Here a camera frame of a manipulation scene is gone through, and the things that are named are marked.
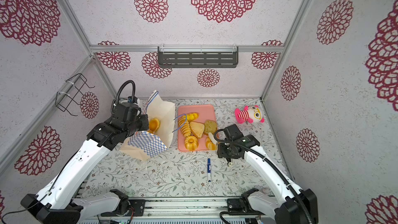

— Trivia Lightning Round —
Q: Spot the ridged spiral bread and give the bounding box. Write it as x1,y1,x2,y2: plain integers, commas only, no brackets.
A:
178,115,192,137

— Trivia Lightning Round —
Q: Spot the metal base rail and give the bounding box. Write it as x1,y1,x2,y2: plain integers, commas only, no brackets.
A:
80,197,276,224

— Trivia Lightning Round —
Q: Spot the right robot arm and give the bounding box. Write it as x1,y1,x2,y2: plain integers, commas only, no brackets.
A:
209,124,319,224

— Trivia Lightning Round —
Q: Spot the black wire rack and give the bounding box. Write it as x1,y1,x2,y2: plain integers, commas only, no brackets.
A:
55,73,95,117

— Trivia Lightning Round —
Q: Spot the checkered paper bag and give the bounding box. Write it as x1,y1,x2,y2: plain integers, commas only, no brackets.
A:
120,91,177,161

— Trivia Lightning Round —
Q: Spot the pink tray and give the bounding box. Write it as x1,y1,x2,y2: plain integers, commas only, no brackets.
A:
177,104,218,152

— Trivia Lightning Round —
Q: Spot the grey wall shelf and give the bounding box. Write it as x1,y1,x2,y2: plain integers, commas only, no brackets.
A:
157,46,239,68

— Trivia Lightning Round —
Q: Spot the blue marker pen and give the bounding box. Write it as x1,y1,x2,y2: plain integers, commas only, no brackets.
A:
207,158,211,183

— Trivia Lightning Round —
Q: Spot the toast slice bread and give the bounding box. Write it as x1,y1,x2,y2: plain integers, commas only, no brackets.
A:
204,120,218,135

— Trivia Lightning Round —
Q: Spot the yellow twisted bread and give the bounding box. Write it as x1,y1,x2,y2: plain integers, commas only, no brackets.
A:
182,112,199,122

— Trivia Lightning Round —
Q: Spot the triangular sandwich bread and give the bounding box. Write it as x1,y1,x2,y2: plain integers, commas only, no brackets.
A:
189,121,205,139

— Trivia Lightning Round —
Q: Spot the bundt bread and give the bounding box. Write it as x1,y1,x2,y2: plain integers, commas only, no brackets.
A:
205,137,217,150
184,135,199,151

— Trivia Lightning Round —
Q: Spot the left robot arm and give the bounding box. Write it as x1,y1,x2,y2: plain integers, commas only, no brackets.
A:
21,80,148,224

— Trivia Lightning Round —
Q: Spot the pink plush toy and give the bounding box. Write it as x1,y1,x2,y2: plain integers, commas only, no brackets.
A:
234,105,265,124

